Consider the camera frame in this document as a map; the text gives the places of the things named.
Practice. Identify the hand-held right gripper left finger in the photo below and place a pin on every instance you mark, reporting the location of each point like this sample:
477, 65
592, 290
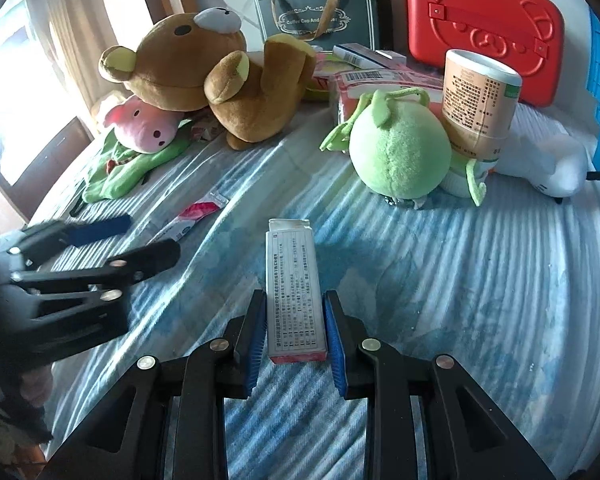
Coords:
252, 347

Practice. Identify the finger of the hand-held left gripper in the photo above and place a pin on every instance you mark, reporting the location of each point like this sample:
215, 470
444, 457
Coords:
100, 230
150, 259

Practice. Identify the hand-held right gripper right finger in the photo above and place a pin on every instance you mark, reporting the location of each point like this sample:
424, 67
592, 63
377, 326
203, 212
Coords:
337, 347

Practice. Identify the long white printed box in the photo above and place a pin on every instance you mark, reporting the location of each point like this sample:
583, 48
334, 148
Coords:
295, 290

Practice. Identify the pink white toothbrush packet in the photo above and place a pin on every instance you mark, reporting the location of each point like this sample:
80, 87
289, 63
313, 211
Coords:
190, 215

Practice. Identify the green plush cloth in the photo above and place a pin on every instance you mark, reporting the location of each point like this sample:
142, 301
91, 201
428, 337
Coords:
125, 170

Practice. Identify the wooden chair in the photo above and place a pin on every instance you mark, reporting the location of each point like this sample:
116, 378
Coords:
45, 160

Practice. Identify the pink pig plush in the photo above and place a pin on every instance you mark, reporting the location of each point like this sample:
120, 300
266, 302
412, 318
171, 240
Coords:
140, 127

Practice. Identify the brown teddy bear plush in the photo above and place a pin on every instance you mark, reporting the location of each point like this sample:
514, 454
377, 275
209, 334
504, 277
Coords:
240, 90

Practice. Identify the round green plush toy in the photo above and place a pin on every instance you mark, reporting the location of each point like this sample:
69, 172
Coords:
400, 155

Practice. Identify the beige curtain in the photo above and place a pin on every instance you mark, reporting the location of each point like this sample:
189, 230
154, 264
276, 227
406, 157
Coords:
90, 25

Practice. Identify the pink wipes pack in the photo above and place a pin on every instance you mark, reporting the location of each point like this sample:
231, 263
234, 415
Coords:
325, 77

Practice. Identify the pink white tissue pack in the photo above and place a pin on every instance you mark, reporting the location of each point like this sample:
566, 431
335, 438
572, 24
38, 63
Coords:
350, 92

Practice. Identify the beige cylindrical can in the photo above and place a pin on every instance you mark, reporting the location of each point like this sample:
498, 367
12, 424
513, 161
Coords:
477, 100

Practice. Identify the white plush toy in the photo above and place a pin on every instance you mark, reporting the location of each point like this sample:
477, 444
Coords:
555, 160

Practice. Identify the blue white medicine box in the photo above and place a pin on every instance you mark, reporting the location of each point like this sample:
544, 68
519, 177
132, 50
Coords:
360, 54

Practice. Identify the dark green gift bag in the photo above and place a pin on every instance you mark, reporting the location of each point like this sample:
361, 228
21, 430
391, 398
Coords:
360, 7

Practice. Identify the red plastic bear case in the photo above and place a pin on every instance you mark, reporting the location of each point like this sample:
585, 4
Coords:
480, 15

